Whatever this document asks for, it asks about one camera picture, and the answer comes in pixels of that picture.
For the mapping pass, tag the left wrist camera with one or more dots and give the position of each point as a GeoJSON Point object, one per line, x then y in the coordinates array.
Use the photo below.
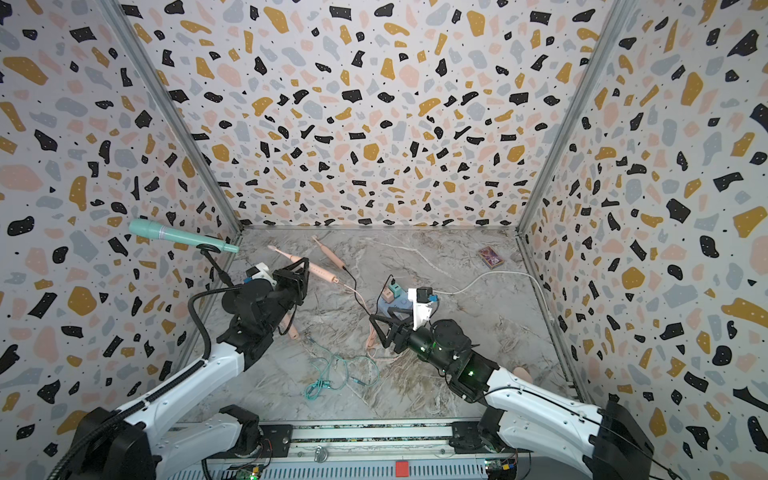
{"type": "Point", "coordinates": [259, 271]}

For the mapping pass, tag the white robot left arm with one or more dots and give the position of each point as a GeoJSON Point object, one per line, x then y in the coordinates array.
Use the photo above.
{"type": "Point", "coordinates": [138, 440]}

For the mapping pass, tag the light blue power strip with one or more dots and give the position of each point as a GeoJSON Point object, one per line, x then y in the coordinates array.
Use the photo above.
{"type": "Point", "coordinates": [402, 303]}

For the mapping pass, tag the pink plug adapter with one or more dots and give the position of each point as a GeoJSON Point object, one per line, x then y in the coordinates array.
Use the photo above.
{"type": "Point", "coordinates": [388, 295]}

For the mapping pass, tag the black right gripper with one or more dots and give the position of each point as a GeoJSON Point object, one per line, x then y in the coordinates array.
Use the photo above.
{"type": "Point", "coordinates": [404, 335]}

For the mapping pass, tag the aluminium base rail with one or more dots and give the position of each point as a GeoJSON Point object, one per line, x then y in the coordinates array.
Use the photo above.
{"type": "Point", "coordinates": [389, 450]}

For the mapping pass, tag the pink toothbrush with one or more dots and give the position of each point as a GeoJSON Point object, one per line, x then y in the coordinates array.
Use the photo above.
{"type": "Point", "coordinates": [335, 259]}
{"type": "Point", "coordinates": [314, 269]}
{"type": "Point", "coordinates": [291, 327]}

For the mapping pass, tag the small colourful card box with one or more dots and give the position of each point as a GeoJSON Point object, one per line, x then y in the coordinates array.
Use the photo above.
{"type": "Point", "coordinates": [490, 257]}

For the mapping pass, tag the black microphone stand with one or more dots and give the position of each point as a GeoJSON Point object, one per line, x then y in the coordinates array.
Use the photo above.
{"type": "Point", "coordinates": [208, 250]}

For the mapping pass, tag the teal plug adapter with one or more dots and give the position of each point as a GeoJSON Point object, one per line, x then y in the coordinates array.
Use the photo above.
{"type": "Point", "coordinates": [396, 290]}

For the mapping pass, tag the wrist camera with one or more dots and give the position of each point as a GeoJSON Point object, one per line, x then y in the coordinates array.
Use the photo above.
{"type": "Point", "coordinates": [423, 301]}
{"type": "Point", "coordinates": [259, 271]}

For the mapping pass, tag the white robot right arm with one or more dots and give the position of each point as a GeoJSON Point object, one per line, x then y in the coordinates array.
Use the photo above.
{"type": "Point", "coordinates": [552, 414]}

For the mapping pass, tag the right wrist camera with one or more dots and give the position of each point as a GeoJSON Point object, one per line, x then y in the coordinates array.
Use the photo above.
{"type": "Point", "coordinates": [423, 301]}

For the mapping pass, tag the mint green microphone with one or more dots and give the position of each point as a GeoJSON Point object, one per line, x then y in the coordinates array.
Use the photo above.
{"type": "Point", "coordinates": [157, 231]}

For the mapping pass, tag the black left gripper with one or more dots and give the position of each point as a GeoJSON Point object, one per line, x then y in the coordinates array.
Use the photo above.
{"type": "Point", "coordinates": [299, 280]}

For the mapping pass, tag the pink round cap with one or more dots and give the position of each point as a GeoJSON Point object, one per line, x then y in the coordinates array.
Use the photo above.
{"type": "Point", "coordinates": [523, 374]}

